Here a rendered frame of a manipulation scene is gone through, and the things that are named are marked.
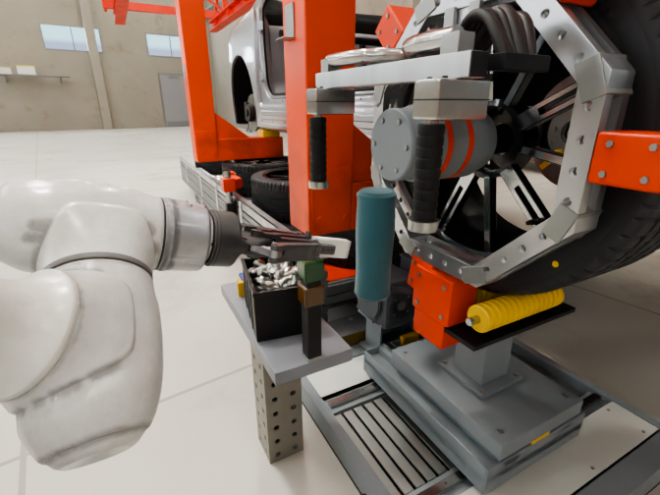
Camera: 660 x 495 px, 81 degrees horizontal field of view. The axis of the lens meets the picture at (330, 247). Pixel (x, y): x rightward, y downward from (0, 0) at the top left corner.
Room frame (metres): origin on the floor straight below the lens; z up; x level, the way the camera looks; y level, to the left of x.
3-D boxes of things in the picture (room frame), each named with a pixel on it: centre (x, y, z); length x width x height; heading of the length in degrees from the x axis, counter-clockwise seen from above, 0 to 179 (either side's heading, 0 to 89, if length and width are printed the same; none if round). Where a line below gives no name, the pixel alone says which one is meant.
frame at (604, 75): (0.80, -0.26, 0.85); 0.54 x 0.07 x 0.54; 28
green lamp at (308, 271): (0.64, 0.04, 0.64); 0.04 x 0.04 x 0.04; 28
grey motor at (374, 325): (1.23, -0.31, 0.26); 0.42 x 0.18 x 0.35; 118
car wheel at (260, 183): (2.47, 0.17, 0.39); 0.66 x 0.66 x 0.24
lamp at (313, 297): (0.64, 0.04, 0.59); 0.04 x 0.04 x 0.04; 28
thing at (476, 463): (0.92, -0.39, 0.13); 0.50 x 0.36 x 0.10; 28
